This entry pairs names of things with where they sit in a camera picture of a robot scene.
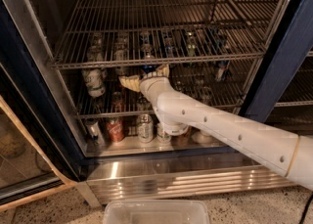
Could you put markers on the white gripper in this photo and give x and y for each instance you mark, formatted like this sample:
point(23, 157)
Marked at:
point(151, 80)

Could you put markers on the blue pepsi can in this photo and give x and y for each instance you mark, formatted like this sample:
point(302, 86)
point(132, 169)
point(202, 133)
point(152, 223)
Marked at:
point(148, 69)

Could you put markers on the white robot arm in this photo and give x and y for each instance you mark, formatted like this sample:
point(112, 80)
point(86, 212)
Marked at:
point(287, 154)

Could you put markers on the white green can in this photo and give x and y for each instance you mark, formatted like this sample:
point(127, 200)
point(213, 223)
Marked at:
point(161, 135)
point(145, 128)

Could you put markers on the white green can middle shelf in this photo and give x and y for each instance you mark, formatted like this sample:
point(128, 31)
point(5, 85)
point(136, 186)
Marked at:
point(94, 82)

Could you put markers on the red cola can bottom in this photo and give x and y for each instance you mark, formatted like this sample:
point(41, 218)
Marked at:
point(115, 129)

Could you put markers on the white green can bottom centre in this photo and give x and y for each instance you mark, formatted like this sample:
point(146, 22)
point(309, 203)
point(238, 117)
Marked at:
point(161, 135)

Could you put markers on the orange can bottom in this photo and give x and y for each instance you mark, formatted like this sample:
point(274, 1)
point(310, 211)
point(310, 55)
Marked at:
point(186, 135)

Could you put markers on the silver slim can bottom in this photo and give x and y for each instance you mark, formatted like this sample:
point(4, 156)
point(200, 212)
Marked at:
point(94, 130)

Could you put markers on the blue white can right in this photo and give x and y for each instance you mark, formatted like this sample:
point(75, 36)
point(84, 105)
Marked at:
point(222, 68)

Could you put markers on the white can bottom right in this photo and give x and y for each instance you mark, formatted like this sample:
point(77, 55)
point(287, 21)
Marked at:
point(202, 138)

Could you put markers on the steel fridge base panel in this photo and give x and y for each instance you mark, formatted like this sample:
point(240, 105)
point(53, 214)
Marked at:
point(175, 177)

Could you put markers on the open glass fridge door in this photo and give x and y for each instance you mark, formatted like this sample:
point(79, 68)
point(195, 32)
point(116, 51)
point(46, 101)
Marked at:
point(26, 172)

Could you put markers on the blue fridge centre pillar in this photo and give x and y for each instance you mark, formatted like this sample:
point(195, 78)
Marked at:
point(286, 52)

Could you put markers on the clear plastic bin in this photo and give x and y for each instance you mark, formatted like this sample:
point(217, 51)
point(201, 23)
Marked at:
point(156, 212)

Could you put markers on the middle wire fridge shelf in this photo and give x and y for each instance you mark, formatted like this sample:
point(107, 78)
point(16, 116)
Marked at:
point(197, 82)

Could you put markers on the wire fridge shelf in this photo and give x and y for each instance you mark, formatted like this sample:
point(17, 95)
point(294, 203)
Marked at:
point(197, 82)
point(179, 31)

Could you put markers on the upper wire fridge shelf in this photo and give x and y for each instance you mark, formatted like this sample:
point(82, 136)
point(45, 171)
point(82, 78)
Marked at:
point(179, 31)

